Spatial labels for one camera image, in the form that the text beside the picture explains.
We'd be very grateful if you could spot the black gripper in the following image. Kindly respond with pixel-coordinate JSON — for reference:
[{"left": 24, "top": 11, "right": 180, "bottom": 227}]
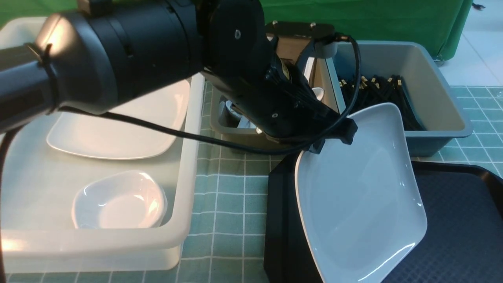
[{"left": 204, "top": 51, "right": 358, "bottom": 154}]

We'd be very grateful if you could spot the large white square rice plate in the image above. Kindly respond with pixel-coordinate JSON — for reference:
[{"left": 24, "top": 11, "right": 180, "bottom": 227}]
[{"left": 294, "top": 103, "right": 427, "bottom": 283}]

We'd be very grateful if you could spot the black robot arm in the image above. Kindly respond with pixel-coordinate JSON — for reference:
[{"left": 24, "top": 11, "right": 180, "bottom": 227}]
[{"left": 1, "top": 0, "right": 361, "bottom": 155}]

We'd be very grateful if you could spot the white square plate in tub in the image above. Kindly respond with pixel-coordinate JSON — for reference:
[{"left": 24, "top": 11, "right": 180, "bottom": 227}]
[{"left": 46, "top": 79, "right": 190, "bottom": 160}]

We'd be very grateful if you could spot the pile of black chopsticks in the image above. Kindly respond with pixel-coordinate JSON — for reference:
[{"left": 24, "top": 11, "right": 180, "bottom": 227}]
[{"left": 350, "top": 75, "right": 426, "bottom": 131}]

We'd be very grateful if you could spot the grey-blue plastic chopstick bin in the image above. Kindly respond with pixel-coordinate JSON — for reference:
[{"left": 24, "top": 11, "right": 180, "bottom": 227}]
[{"left": 323, "top": 40, "right": 472, "bottom": 157}]

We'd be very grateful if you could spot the brown plastic spoon bin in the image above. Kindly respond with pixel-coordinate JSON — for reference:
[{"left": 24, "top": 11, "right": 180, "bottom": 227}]
[{"left": 206, "top": 59, "right": 345, "bottom": 150}]

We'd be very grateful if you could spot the pile of white spoons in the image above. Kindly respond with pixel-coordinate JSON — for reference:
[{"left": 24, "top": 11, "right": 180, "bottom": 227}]
[{"left": 218, "top": 57, "right": 327, "bottom": 130}]

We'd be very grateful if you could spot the black serving tray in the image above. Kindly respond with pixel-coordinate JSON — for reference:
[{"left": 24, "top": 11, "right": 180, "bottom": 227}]
[{"left": 263, "top": 154, "right": 503, "bottom": 283}]

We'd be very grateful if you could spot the green checkered tablecloth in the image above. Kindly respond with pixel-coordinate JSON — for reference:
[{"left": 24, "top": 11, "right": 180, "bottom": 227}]
[{"left": 6, "top": 86, "right": 502, "bottom": 283}]

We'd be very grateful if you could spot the green backdrop cloth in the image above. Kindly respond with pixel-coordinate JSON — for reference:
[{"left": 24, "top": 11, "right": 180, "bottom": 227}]
[{"left": 0, "top": 0, "right": 473, "bottom": 59}]

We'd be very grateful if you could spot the small white bowl in tub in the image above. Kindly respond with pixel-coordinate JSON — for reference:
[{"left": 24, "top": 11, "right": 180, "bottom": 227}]
[{"left": 71, "top": 170, "right": 167, "bottom": 229}]

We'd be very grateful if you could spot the large white plastic tub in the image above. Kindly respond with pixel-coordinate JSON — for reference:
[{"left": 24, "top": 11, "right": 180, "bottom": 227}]
[{"left": 0, "top": 17, "right": 206, "bottom": 274}]

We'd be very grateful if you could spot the black cable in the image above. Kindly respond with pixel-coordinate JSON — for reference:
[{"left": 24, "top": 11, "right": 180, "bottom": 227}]
[{"left": 0, "top": 35, "right": 362, "bottom": 283}]

